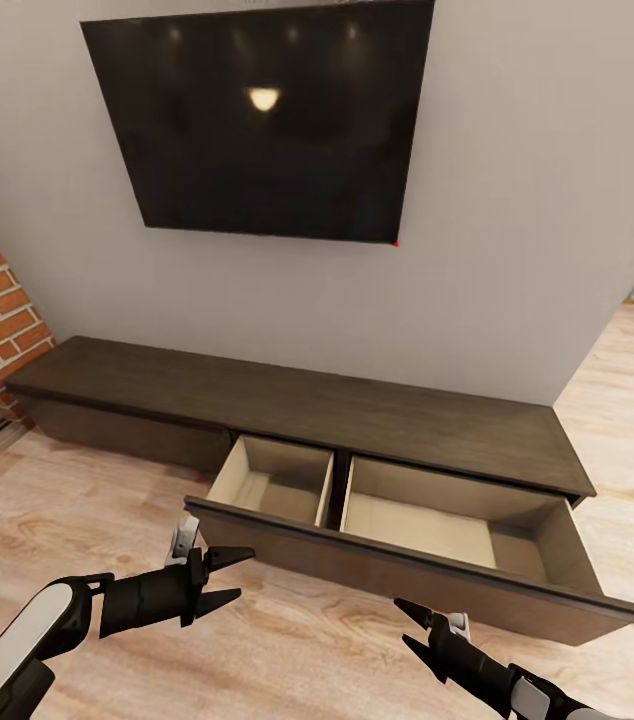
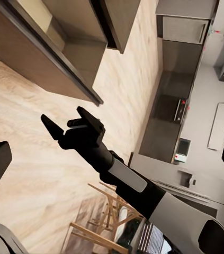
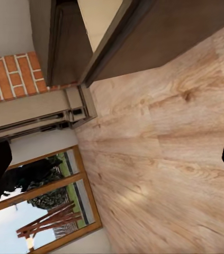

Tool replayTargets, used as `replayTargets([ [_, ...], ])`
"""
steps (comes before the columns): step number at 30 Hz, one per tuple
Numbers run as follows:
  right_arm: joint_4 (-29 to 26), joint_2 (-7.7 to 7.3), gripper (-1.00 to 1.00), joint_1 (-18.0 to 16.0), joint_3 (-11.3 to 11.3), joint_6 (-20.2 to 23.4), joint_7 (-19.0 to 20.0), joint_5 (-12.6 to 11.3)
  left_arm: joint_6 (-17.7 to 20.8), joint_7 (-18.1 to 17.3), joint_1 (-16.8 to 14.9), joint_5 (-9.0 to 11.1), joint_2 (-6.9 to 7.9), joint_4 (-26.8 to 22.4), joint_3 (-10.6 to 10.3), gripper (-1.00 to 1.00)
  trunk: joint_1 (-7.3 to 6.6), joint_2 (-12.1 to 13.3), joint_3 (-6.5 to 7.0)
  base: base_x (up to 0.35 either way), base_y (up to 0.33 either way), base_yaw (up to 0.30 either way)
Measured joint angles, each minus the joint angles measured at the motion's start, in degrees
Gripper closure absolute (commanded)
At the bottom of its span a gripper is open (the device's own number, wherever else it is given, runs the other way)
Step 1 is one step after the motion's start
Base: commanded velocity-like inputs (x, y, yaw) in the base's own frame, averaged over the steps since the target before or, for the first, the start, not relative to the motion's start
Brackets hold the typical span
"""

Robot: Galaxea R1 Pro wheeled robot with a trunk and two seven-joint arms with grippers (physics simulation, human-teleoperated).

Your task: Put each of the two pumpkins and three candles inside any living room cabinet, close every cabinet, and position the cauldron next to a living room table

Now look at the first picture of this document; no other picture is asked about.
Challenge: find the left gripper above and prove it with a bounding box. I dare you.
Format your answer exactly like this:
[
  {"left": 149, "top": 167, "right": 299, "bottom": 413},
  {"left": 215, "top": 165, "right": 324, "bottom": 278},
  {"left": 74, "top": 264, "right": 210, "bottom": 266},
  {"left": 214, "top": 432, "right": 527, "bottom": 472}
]
[{"left": 135, "top": 546, "right": 256, "bottom": 627}]

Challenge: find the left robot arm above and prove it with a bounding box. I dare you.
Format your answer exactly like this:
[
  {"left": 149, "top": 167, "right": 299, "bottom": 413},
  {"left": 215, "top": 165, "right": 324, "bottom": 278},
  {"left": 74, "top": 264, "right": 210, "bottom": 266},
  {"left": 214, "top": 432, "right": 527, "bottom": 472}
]
[{"left": 0, "top": 515, "right": 256, "bottom": 720}]

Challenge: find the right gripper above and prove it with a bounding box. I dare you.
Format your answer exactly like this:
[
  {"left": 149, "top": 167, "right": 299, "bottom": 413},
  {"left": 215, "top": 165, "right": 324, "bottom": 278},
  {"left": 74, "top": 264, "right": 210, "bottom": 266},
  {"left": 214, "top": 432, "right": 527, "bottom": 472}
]
[{"left": 394, "top": 597, "right": 485, "bottom": 697}]

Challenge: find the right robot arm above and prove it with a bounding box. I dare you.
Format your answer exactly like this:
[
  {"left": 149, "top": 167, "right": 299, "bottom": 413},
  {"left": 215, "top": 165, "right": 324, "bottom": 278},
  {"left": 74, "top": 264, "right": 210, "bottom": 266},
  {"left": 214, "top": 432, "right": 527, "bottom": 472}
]
[{"left": 394, "top": 597, "right": 619, "bottom": 720}]

